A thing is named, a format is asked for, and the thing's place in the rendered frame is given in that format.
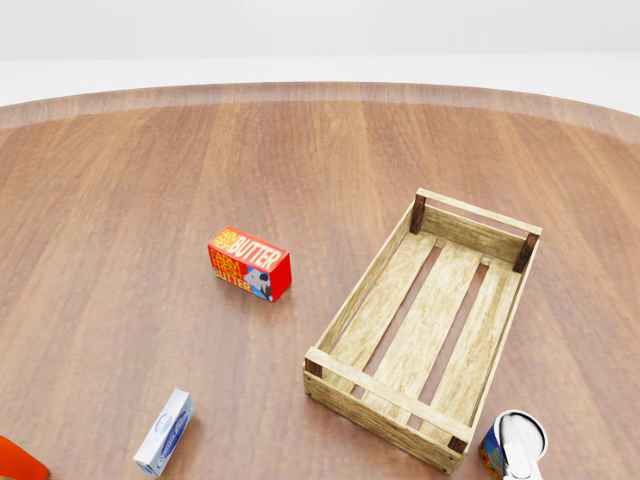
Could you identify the orange carton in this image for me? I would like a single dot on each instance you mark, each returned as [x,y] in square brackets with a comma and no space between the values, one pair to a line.
[20,462]

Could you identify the tin with blue orange label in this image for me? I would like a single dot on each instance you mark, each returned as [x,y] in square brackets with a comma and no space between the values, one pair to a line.
[491,454]

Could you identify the red butter box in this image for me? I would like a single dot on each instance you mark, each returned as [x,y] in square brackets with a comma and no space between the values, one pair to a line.
[255,265]

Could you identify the wooden slat tray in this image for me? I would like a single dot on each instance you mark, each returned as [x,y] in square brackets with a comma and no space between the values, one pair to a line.
[425,330]

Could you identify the white and blue box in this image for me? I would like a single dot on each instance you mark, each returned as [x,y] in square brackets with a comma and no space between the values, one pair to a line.
[167,435]

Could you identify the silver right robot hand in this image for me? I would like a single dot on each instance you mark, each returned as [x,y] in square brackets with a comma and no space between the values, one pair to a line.
[520,450]

